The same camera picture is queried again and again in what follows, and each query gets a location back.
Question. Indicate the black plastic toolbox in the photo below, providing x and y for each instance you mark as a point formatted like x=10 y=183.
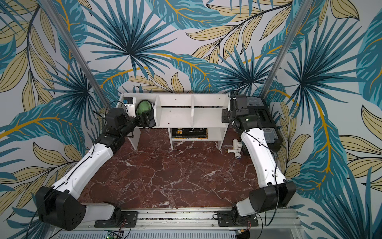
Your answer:
x=259 y=117

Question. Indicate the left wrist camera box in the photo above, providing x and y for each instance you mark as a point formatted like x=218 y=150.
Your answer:
x=130 y=103

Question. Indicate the white pvc pipe fitting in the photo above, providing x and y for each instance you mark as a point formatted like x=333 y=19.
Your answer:
x=237 y=148

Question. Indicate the right aluminium corner post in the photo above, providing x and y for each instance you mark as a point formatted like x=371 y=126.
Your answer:
x=292 y=32

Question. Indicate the black yellow book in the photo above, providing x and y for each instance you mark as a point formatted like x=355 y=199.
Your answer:
x=192 y=133

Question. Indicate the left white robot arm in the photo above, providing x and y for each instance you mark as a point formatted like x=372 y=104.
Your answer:
x=58 y=205

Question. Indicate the dark grey green cloth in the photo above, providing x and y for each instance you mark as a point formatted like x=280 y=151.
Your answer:
x=144 y=106

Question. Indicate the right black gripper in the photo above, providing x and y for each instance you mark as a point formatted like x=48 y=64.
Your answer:
x=226 y=116

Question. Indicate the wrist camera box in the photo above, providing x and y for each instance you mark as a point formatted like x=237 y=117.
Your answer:
x=238 y=102
x=130 y=103

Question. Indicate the aluminium corner post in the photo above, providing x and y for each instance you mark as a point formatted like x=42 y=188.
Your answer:
x=292 y=32
x=72 y=46

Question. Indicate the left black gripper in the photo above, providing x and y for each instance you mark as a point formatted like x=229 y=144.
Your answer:
x=146 y=119

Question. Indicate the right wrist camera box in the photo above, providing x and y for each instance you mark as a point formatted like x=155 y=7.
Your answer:
x=238 y=102

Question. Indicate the white wooden bookshelf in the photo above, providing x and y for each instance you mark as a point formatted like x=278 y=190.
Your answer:
x=187 y=111

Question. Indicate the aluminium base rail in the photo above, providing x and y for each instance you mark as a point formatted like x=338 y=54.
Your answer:
x=190 y=223

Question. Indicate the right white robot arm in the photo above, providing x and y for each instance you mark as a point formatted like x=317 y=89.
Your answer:
x=274 y=190

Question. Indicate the left aluminium corner post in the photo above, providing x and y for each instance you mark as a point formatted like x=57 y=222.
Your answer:
x=72 y=46

